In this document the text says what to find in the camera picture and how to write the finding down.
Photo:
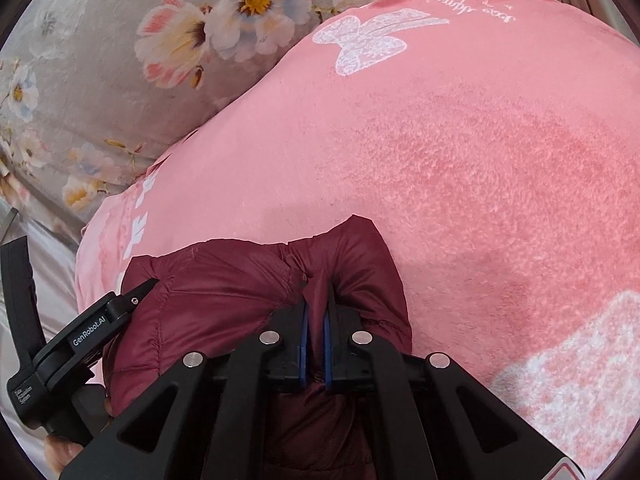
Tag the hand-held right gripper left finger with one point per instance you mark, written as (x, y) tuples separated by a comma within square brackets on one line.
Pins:
[(302, 340)]

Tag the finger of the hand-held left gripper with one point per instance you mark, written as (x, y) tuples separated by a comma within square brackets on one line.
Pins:
[(136, 296)]

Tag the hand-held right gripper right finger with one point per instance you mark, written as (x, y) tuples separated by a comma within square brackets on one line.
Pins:
[(328, 355)]

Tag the maroon puffer jacket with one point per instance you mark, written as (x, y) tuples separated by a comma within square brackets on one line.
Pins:
[(225, 300)]

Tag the person's left hand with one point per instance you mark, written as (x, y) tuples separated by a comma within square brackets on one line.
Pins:
[(60, 452)]

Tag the grey floral bed sheet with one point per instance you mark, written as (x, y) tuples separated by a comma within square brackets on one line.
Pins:
[(100, 110)]

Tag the pink printed blanket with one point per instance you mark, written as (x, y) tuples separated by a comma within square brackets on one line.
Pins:
[(450, 160)]

